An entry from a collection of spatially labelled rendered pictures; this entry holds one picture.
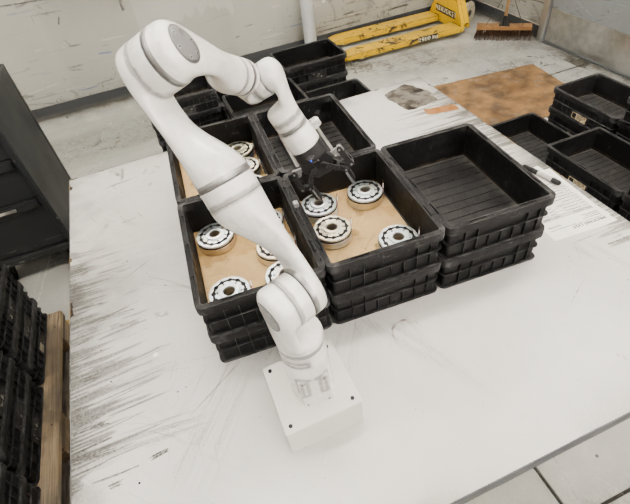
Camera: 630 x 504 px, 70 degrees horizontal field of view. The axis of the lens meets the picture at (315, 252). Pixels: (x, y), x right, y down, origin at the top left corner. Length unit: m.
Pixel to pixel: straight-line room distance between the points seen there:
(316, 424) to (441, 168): 0.86
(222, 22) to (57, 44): 1.31
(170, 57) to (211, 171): 0.16
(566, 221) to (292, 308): 1.03
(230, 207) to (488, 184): 0.90
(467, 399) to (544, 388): 0.17
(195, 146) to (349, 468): 0.70
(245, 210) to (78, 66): 3.80
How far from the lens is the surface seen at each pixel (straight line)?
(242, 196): 0.70
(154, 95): 0.74
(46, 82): 4.49
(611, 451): 1.97
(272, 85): 0.98
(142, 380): 1.24
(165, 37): 0.71
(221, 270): 1.21
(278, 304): 0.73
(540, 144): 2.72
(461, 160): 1.51
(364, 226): 1.25
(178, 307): 1.35
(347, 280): 1.08
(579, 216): 1.58
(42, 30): 4.36
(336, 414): 0.98
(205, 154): 0.71
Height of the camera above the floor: 1.67
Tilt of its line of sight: 45 degrees down
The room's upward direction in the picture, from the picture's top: 9 degrees counter-clockwise
